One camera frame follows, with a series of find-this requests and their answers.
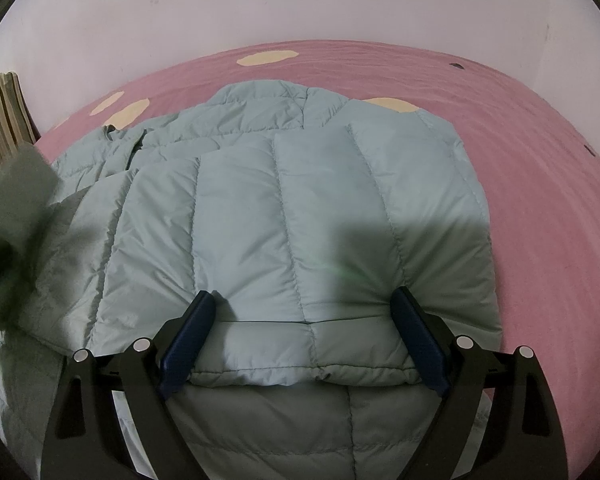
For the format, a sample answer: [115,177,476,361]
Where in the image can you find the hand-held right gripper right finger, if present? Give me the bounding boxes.
[389,286,565,480]

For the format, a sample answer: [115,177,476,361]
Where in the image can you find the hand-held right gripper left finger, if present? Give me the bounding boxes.
[40,288,217,480]

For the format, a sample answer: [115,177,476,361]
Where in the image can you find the light blue puffer jacket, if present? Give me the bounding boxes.
[0,80,504,480]

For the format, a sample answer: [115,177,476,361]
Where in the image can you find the pink spotted bed sheet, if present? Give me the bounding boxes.
[30,37,600,480]

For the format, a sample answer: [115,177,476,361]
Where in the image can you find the striped cushion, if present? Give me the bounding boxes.
[0,72,42,196]

